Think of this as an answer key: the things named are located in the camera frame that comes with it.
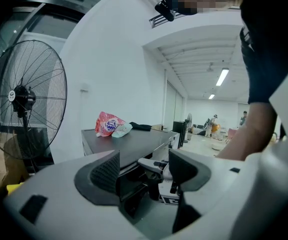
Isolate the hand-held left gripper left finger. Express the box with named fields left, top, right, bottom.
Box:
left=2, top=149, right=175, bottom=240

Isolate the red and white snack bag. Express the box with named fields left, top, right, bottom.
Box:
left=94, top=110, right=128, bottom=138

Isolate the grey work table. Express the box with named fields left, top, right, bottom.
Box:
left=80, top=128, right=180, bottom=171

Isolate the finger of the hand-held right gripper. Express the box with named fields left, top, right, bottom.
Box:
left=137, top=157, right=170, bottom=172

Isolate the pink chair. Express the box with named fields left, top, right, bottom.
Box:
left=227, top=128, right=239, bottom=143

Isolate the yellow bin lid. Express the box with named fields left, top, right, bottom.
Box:
left=5, top=182, right=25, bottom=195

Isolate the black folded cloth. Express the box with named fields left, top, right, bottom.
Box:
left=128, top=121, right=153, bottom=133

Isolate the black framed glass door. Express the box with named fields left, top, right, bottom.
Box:
left=0, top=0, right=121, bottom=135

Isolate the black head-worn camera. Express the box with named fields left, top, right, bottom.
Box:
left=154, top=0, right=183, bottom=23

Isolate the black computer tower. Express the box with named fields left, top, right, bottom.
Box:
left=172, top=119, right=188, bottom=150

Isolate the person's black shirt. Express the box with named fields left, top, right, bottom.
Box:
left=238, top=0, right=288, bottom=105

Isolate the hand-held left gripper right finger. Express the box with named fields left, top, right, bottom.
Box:
left=168, top=133, right=288, bottom=240

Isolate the long ceiling light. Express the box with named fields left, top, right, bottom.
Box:
left=215, top=67, right=230, bottom=87

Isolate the person's right forearm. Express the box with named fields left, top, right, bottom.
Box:
left=215, top=100, right=279, bottom=163

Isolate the distant pedestal fan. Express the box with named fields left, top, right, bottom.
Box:
left=184, top=112, right=194, bottom=142

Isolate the mint green pouch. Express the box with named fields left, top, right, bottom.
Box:
left=111, top=122, right=134, bottom=139

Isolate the black pedestal fan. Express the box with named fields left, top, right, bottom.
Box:
left=0, top=39, right=69, bottom=174

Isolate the upright brown cardboard sheet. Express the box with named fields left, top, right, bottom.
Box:
left=151, top=123, right=169, bottom=133

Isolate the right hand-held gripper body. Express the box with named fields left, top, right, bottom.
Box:
left=157, top=162, right=180, bottom=207

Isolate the grey wall vent grille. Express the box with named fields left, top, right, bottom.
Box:
left=148, top=10, right=185, bottom=30

